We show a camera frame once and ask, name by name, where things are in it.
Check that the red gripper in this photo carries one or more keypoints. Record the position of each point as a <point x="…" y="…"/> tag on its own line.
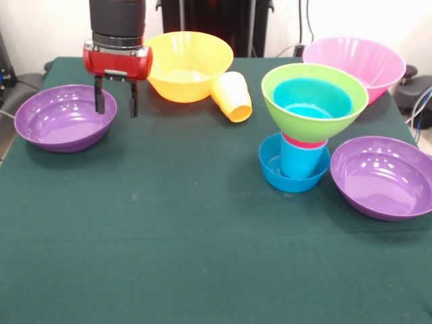
<point x="116" y="64"/>

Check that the purple bowl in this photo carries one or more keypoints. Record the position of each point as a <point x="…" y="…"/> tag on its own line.
<point x="381" y="189"/>
<point x="60" y="131"/>

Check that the orange bowl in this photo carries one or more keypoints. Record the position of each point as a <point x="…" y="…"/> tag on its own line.
<point x="189" y="87"/>

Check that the orange cup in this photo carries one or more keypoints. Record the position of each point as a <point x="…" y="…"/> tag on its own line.
<point x="233" y="101"/>

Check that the blue bowl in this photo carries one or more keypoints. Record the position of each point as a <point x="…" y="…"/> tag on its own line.
<point x="293" y="185"/>
<point x="303" y="94"/>

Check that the red cup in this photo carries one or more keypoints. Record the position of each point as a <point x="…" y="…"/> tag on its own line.
<point x="303" y="144"/>

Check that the blue cup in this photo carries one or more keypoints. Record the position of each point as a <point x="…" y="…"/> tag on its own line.
<point x="300" y="163"/>

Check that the green bowl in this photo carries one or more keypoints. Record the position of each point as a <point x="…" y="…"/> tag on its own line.
<point x="310" y="130"/>

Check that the pink bowl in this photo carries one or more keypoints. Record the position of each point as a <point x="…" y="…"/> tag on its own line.
<point x="371" y="67"/>

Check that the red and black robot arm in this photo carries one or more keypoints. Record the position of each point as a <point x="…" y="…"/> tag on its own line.
<point x="118" y="20"/>

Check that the black computer tower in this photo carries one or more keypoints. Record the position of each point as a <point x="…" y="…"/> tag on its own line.
<point x="6" y="67"/>

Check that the dark green tablecloth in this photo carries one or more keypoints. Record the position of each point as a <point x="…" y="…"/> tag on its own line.
<point x="135" y="270"/>

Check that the black knobbed device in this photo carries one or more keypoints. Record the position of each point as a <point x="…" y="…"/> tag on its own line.
<point x="422" y="91"/>

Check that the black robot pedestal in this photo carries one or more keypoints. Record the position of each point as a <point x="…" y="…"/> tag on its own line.
<point x="219" y="20"/>

